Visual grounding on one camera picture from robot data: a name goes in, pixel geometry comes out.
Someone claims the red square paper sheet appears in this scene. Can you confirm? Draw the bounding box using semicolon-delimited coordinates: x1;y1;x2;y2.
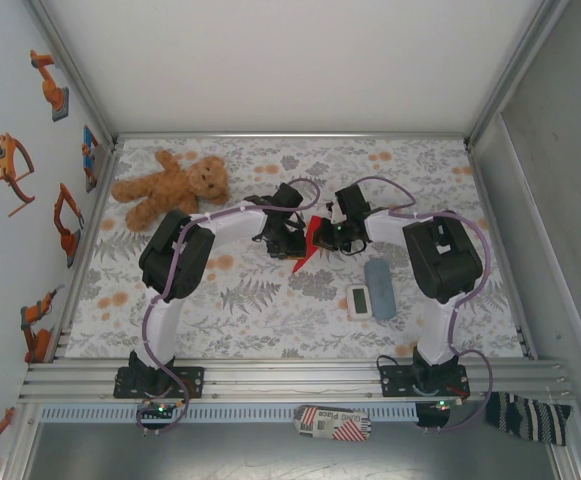
291;214;324;274

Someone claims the white digital timer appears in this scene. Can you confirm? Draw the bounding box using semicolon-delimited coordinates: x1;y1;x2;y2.
345;283;373;321

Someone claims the floral patterned tablecloth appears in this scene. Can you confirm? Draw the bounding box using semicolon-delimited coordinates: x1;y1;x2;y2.
64;137;529;360

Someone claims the thin aluminium crossbar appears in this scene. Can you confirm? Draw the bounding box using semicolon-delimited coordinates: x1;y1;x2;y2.
114;131;470;142

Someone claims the brown teddy bear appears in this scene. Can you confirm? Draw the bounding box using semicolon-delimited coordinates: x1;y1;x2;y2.
110;148;231;232

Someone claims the wide aluminium mounting beam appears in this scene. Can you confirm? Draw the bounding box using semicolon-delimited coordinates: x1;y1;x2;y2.
18;357;577;403

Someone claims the red striped printed packet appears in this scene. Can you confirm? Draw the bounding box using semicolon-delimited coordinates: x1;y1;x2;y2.
293;403;373;442

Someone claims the black white striped sock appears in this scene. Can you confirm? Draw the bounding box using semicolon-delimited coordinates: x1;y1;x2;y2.
484;391;574;447

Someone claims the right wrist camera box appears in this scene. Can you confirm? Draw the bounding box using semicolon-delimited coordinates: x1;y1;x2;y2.
324;198;347;225

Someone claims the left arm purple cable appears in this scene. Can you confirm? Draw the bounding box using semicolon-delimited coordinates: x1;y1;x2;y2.
141;177;325;437

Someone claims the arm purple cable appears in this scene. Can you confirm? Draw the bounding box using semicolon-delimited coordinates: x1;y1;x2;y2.
354;174;495;434
141;177;325;437

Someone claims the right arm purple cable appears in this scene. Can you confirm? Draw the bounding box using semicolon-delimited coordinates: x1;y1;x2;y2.
354;174;495;434

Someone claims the aluminium side rail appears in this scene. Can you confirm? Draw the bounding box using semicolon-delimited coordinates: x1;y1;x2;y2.
467;142;540;361
44;142;124;362

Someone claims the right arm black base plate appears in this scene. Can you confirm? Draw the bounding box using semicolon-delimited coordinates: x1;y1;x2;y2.
379;364;470;399

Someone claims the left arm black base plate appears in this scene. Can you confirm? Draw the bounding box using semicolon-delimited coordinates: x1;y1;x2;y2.
113;366;206;400

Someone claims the white slotted cable duct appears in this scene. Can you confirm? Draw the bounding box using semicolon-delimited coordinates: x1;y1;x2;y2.
39;403;420;422

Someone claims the blue orange machine wall sticker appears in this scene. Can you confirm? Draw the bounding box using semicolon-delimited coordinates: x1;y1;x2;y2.
80;124;110;194

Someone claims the aluminium frame post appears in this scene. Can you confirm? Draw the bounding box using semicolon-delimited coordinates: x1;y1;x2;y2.
463;0;571;149
27;0;120;146

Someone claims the orange claw gripper wall sticker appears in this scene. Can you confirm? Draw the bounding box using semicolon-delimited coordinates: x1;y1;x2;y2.
0;132;37;218

